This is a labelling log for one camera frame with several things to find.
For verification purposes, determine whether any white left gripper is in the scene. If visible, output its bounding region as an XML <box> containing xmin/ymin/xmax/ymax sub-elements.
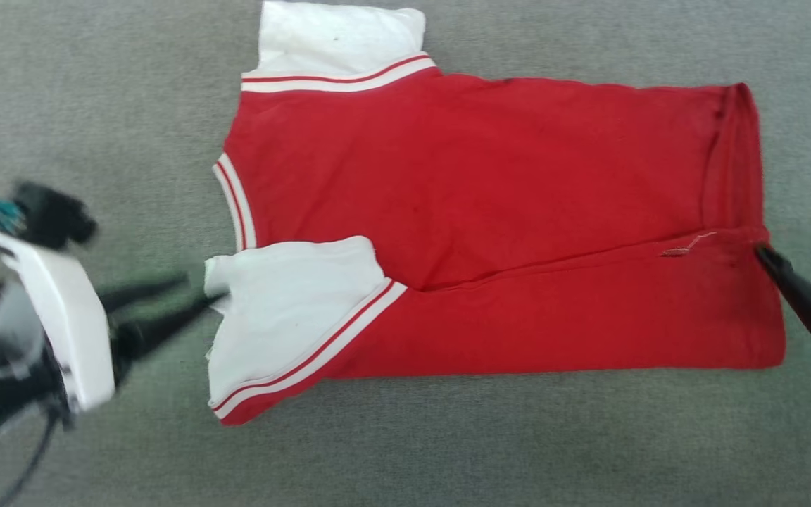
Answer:
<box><xmin>0</xmin><ymin>228</ymin><xmax>229</xmax><ymax>413</ymax></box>

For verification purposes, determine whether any red and white shirt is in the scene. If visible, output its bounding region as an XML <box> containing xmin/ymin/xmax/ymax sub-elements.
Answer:
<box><xmin>204</xmin><ymin>0</ymin><xmax>787</xmax><ymax>427</ymax></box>

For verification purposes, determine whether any grey fabric sofa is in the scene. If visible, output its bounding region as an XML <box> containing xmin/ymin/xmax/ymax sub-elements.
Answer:
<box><xmin>0</xmin><ymin>0</ymin><xmax>811</xmax><ymax>507</ymax></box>

